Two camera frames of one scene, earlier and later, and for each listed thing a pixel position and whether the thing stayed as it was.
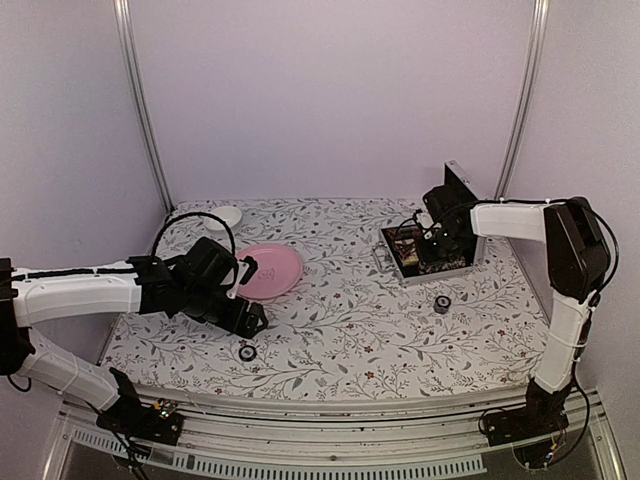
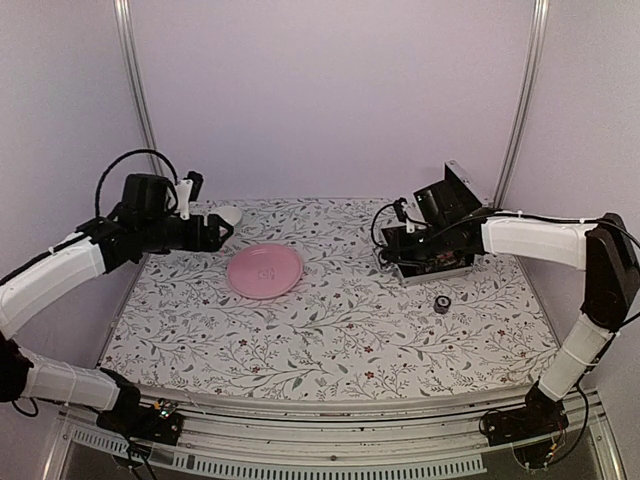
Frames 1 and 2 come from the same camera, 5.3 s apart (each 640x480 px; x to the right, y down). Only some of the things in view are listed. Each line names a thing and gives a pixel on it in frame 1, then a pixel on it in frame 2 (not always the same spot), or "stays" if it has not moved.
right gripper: x=429 y=258 -> x=398 y=245
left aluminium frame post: x=124 y=15 stays
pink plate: x=277 y=273 stays
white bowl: x=230 y=214 stays
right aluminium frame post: x=524 y=101 stays
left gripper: x=247 y=329 -> x=213 y=243
